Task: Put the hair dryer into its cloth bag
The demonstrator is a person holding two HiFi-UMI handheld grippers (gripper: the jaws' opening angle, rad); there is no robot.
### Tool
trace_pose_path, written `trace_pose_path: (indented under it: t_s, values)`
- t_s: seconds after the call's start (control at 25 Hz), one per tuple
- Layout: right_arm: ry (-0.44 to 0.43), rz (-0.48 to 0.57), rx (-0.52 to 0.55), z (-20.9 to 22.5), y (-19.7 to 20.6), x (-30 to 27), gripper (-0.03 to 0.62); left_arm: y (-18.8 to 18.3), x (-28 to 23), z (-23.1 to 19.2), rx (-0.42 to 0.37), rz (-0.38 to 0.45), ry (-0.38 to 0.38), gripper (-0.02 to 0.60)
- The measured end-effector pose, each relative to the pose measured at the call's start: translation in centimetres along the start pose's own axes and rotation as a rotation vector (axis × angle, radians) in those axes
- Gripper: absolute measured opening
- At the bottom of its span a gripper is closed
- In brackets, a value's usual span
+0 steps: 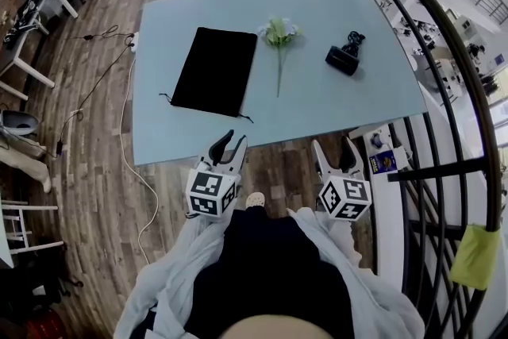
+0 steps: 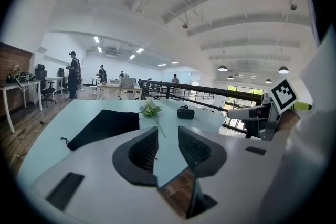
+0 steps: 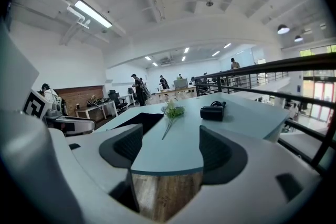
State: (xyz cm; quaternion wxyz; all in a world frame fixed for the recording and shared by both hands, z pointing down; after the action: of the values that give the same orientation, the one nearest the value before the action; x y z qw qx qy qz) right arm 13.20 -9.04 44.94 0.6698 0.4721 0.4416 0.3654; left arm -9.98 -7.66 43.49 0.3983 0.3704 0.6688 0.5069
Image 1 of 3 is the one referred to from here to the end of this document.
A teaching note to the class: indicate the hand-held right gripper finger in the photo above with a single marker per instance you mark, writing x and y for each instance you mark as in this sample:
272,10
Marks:
322,160
351,159

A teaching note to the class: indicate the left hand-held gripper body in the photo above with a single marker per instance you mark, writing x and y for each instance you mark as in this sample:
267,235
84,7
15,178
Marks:
210,186

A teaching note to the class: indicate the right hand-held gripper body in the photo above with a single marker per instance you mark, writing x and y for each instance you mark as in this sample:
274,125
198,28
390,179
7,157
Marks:
349,194

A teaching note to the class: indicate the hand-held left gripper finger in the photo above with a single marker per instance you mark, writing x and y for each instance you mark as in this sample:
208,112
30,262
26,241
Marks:
220,149
239,155

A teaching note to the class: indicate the small black device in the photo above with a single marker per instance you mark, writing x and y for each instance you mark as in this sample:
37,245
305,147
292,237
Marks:
341,59

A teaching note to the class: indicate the person's left forearm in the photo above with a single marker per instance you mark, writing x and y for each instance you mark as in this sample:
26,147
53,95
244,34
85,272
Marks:
202,238

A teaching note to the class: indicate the person's right forearm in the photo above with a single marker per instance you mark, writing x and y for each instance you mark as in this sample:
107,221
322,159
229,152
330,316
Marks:
341,242

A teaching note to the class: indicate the red bag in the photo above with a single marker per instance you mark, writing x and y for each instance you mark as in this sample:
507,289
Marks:
41,325

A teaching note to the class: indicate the blue and yellow box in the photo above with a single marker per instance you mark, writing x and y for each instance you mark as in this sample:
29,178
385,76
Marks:
383,162

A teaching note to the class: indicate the person's left shoe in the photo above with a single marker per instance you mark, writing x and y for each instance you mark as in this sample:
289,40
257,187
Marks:
255,200

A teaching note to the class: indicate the person's black skirt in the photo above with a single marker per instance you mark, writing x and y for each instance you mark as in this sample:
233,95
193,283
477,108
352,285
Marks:
266,270

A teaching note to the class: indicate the person's white jacket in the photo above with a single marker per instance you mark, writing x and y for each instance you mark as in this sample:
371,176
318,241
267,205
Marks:
170,290

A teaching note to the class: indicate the artificial flower sprig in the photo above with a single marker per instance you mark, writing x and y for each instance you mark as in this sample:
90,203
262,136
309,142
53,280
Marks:
278,31

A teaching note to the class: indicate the white power strip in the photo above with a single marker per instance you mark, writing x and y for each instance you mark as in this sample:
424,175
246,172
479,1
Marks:
135,41

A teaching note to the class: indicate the green cloth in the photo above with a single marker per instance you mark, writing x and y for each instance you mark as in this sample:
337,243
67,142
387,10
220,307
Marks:
474,256

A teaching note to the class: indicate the grey round seat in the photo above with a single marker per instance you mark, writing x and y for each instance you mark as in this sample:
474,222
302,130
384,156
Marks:
20,123

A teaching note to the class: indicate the black chair base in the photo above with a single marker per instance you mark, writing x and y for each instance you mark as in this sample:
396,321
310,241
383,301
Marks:
31,282

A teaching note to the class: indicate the white desk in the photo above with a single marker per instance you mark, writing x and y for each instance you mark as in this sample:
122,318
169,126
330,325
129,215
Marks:
18,47

